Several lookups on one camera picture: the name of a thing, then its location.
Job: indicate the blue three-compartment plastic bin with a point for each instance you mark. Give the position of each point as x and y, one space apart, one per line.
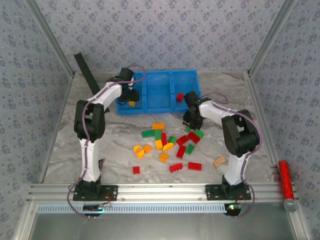
158 87

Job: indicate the red lego brick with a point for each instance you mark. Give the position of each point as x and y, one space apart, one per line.
193 137
182 140
194 166
136 170
164 138
180 97
181 152
176 167

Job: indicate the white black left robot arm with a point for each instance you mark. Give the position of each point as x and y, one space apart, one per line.
88 160

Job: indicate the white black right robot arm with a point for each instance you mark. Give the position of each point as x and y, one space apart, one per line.
235 170

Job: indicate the orange arched lego brick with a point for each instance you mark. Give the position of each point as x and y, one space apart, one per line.
168 147

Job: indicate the tan brick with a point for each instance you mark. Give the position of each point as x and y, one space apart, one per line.
219 162

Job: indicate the long black flat bar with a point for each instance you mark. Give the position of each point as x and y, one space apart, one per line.
85 70

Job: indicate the small circuit board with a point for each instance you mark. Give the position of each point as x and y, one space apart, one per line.
93 207
232 208

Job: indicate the red glitter tube grey cap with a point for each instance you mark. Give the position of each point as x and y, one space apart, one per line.
285 180

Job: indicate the grey metal sheet panel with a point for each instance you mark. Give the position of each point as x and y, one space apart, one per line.
160 226

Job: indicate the aluminium side rail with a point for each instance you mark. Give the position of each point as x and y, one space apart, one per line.
56 130
262 125

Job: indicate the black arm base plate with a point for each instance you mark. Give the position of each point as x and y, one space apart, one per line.
212 192
110 193

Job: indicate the aluminium front extrusion rail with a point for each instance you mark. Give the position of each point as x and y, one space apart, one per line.
160 192

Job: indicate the aluminium frame post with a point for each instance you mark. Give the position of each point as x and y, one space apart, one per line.
272 37
50 37

